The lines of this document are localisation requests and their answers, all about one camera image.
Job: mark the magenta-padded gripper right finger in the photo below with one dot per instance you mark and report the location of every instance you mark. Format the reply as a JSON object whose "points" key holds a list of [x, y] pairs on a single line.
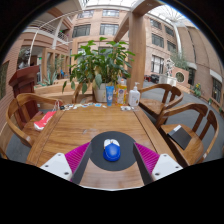
{"points": [[165, 165]]}

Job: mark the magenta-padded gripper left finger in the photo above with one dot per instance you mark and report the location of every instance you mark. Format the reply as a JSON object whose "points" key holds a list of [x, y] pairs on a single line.
{"points": [[58, 165]]}

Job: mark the blue and white computer mouse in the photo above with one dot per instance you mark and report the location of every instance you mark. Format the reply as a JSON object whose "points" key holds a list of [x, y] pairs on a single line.
{"points": [[111, 153]]}

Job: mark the round dark grey mouse pad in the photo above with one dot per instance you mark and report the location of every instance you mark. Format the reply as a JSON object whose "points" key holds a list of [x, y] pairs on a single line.
{"points": [[113, 135]]}

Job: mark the wooden chair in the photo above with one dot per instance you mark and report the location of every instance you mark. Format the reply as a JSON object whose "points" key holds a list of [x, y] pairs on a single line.
{"points": [[155, 105], [191, 153], [78, 91], [2, 151]]}

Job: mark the black notebook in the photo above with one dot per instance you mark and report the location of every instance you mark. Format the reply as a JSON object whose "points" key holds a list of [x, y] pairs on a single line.
{"points": [[180, 136]]}

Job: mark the red and white bag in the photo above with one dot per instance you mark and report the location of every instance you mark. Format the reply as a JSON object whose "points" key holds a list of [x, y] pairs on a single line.
{"points": [[45, 120]]}

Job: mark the wide wooden armchair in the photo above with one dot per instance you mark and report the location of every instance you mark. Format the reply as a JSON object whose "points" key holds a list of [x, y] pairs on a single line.
{"points": [[15, 128]]}

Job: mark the white pump bottle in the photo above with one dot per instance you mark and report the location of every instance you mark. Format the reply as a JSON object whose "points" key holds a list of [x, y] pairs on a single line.
{"points": [[134, 98]]}

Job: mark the white plant pot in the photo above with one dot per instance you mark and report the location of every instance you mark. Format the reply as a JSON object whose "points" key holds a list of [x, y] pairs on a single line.
{"points": [[100, 95]]}

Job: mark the blue tube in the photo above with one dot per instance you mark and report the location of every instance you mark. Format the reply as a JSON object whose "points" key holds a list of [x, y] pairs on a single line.
{"points": [[109, 96]]}

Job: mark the spiky green agave plant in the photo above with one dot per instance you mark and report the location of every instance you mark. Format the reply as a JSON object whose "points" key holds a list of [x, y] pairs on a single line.
{"points": [[50, 78]]}

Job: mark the white sculpture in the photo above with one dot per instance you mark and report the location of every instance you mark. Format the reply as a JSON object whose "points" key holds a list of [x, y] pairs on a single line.
{"points": [[169, 71]]}

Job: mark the large green leafy plant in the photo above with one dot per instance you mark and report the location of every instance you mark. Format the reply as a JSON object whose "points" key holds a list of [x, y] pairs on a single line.
{"points": [[100, 63]]}

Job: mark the dark bust statue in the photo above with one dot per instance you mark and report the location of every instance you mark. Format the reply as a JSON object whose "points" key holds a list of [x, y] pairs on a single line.
{"points": [[25, 59]]}

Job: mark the dark red wooden pedestal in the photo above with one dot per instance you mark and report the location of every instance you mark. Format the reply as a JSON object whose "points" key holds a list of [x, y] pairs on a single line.
{"points": [[23, 81]]}

